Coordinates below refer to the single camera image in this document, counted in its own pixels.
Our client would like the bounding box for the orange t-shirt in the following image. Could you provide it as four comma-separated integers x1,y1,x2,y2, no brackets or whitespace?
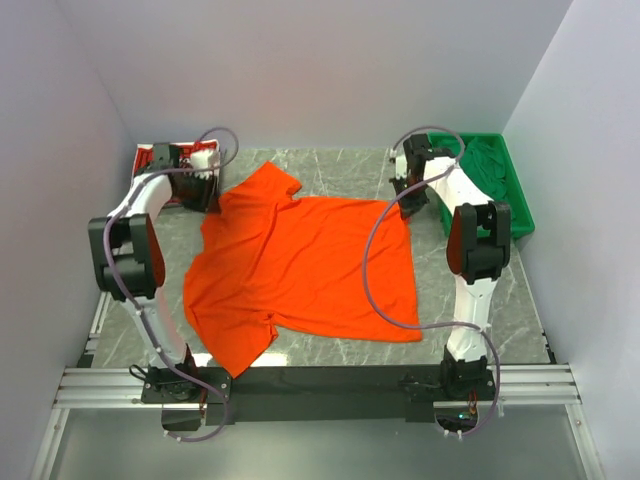
183,162,422,376

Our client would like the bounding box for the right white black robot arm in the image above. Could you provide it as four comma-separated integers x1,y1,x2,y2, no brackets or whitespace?
390,133,511,399

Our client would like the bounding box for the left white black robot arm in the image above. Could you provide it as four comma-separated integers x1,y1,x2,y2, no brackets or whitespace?
88,140,221,404

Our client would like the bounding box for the red white printed folded t-shirt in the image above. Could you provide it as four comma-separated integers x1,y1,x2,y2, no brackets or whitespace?
133,140,219,207

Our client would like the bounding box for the green t-shirt in bin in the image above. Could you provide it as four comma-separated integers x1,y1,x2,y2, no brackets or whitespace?
459,137,507,202

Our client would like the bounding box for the green plastic bin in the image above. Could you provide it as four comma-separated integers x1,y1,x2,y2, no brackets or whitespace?
427,131,536,240

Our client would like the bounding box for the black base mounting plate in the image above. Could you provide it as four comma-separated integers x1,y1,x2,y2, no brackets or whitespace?
140,365,496,431

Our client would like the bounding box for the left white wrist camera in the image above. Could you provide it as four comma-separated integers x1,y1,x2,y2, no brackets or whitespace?
189,148,221,175

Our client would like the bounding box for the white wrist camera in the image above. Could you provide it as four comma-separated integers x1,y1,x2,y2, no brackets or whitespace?
389,149,410,182
189,148,221,175

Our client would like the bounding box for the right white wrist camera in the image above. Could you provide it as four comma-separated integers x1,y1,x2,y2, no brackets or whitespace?
389,149,410,182

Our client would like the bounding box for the aluminium rail frame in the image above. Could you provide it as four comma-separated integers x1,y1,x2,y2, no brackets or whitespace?
32,286,605,479

